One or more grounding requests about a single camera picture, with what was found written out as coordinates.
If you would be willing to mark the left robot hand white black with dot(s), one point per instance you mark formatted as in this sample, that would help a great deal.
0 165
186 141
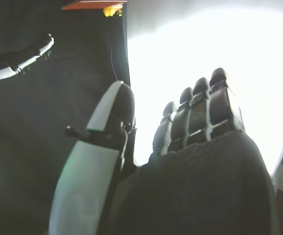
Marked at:
195 186

